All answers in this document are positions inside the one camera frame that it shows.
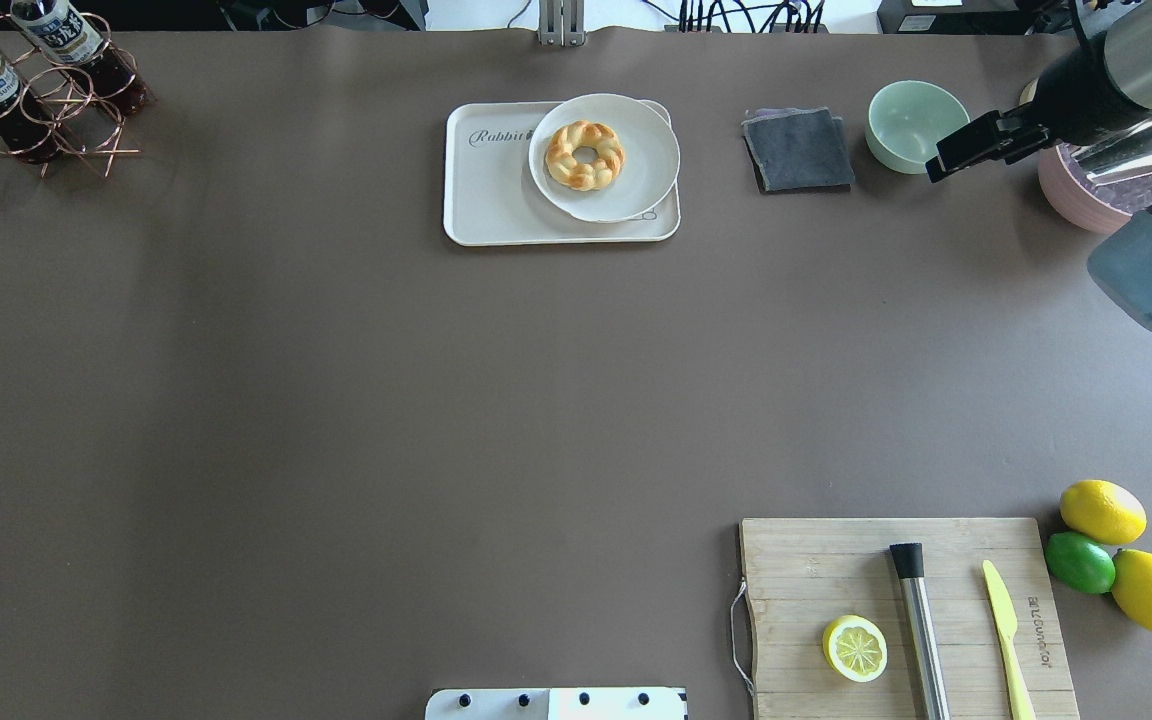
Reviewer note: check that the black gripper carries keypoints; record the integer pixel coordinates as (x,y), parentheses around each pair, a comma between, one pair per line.
(1073,95)

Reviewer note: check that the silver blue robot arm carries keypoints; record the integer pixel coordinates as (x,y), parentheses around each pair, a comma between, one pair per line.
(1122,264)

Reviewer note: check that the cream serving tray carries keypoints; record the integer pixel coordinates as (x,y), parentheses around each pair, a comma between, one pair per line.
(491,200)

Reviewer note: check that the far tea bottle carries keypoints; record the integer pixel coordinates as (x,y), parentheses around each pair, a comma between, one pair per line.
(67,38)

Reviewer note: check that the mint green bowl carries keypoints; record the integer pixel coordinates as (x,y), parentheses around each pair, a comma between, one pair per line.
(906,120)

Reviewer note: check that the pink bowl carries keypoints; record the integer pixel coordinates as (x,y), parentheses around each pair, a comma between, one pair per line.
(1097,209)

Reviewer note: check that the metal whisk in bowl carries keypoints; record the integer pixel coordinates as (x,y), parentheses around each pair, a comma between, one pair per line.
(1124,156)

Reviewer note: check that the grey folded cloth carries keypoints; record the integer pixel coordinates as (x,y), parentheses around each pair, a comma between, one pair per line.
(794,149)

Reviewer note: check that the white plate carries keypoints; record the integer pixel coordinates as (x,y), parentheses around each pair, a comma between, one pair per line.
(653,158)

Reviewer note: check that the whole lemon near board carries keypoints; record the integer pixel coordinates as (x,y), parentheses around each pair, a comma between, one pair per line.
(1103,511)

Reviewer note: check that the steel black-tipped muddler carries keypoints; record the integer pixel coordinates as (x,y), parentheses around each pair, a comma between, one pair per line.
(908,563)

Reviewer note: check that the green lime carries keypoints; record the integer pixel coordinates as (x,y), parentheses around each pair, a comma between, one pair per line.
(1080,562)

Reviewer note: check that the yellow plastic knife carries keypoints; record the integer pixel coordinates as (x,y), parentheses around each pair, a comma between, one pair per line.
(1006,624)

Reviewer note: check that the wooden cutting board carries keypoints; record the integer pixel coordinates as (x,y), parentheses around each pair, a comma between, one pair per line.
(801,573)

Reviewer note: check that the half lemon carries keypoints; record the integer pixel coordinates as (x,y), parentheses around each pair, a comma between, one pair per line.
(855,648)

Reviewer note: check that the braided ring donut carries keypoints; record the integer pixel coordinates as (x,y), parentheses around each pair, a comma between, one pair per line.
(585,156)

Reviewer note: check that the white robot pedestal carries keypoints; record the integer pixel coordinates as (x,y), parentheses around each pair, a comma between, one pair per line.
(598,702)

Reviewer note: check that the copper wire bottle rack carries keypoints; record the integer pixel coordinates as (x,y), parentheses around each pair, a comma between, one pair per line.
(67,90)

